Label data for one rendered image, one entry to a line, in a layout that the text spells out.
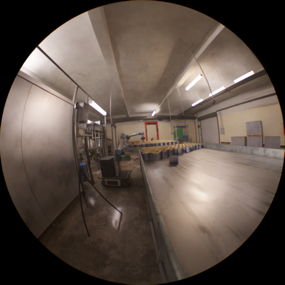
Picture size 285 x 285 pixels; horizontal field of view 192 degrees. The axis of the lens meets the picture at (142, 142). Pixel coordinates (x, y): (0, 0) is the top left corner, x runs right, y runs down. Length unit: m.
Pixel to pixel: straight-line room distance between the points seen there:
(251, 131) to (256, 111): 2.30
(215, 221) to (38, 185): 1.78
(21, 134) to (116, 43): 3.64
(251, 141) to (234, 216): 7.48
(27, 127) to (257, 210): 1.99
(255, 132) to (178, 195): 7.45
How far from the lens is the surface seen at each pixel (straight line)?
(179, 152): 1.13
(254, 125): 7.65
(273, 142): 7.54
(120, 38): 3.75
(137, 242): 1.41
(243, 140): 7.90
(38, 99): 1.80
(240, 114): 9.84
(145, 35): 3.74
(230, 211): 0.36
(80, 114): 2.32
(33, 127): 1.66
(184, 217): 0.30
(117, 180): 2.42
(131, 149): 1.67
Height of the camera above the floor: 1.32
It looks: 2 degrees down
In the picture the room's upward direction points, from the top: 5 degrees counter-clockwise
